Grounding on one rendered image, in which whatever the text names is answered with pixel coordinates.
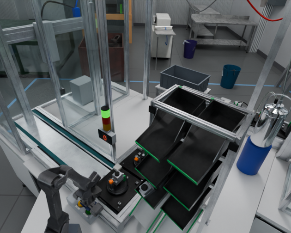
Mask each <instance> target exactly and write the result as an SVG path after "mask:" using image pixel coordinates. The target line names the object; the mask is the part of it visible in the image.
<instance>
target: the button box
mask: <svg viewBox="0 0 291 233"><path fill-rule="evenodd" d="M75 191H76V190H75ZM75 191H74V192H75ZM74 192H73V193H74ZM73 193H71V194H70V195H69V196H68V197H66V199H67V203H68V204H69V205H70V206H71V207H72V208H73V209H74V210H75V211H76V212H77V213H78V214H79V215H80V216H81V217H83V218H84V219H85V220H86V221H87V222H88V223H89V224H91V223H92V222H93V221H94V220H95V219H96V218H97V217H98V216H99V214H98V215H97V217H94V216H93V215H92V214H90V215H88V214H87V213H86V209H85V208H84V207H79V206H78V202H79V201H80V200H81V199H80V198H79V197H78V199H77V200H76V199H75V198H74V197H73Z"/></svg>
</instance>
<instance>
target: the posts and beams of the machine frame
mask: <svg viewBox="0 0 291 233"><path fill-rule="evenodd" d="M152 12H153V0H146V8H145V51H144V81H143V99H144V100H147V99H148V95H149V76H150V57H151V39H152Z"/></svg>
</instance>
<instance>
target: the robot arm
mask: <svg viewBox="0 0 291 233"><path fill-rule="evenodd" d="M59 174H62V175H64V176H63V177H62V176H60V175H59ZM67 178H69V179H70V180H72V181H73V184H74V186H76V187H78V188H79V189H78V190H76V191H75V192H74V193H73V197H74V198H75V199H76V200H77V199H78V197H79V198H80V199H81V200H80V204H81V205H82V206H83V207H84V208H85V209H86V210H87V211H89V210H90V213H91V214H92V215H93V216H94V217H97V215H98V214H99V213H100V212H101V211H102V210H103V205H101V204H100V203H99V202H98V203H96V202H95V199H96V197H98V196H100V195H101V192H102V190H101V189H100V188H99V187H98V186H96V184H97V183H98V181H99V180H100V179H101V177H100V175H99V174H97V172H95V171H93V172H92V174H91V175H90V176H89V177H88V178H87V177H84V176H82V175H80V174H79V173H77V172H76V171H75V170H74V169H73V168H72V167H70V166H67V165H61V166H58V167H53V168H49V169H47V170H45V171H43V172H41V173H40V174H39V176H38V178H37V183H38V185H39V187H40V188H41V189H42V190H43V191H44V193H45V195H46V199H47V203H48V209H49V213H50V217H49V218H48V223H47V226H46V228H45V231H44V233H69V231H68V227H69V220H70V219H69V214H68V213H66V212H64V211H62V205H61V198H60V192H59V189H60V188H61V187H62V185H64V184H65V183H66V181H67Z"/></svg>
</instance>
